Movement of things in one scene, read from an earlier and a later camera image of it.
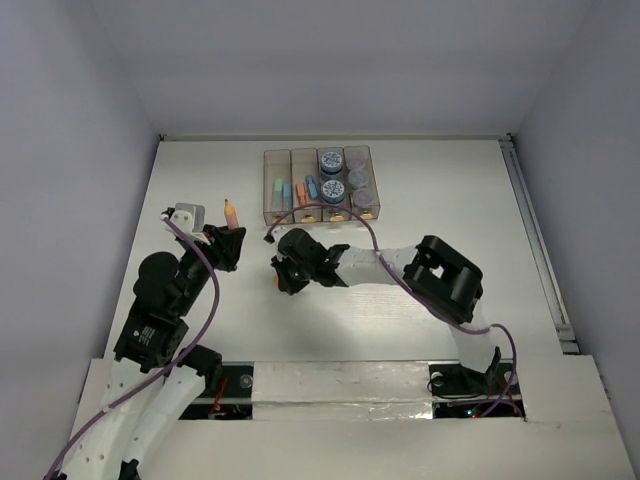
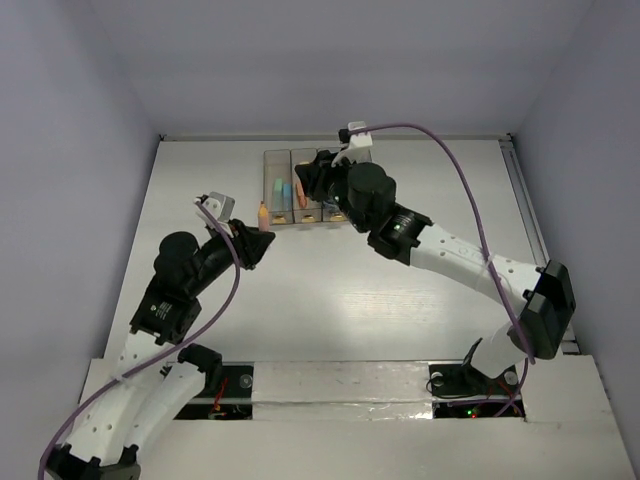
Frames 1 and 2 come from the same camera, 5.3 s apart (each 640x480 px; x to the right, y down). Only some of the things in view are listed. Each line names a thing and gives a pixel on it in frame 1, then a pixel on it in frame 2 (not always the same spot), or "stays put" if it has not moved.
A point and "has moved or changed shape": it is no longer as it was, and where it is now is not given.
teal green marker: x=278 y=194 stays put
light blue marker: x=287 y=196 stays put
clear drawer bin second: x=305 y=185 stays put
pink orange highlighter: x=231 y=215 has moved or changed shape
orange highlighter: x=301 y=194 stays put
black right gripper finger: x=290 y=278 -> x=324 y=158
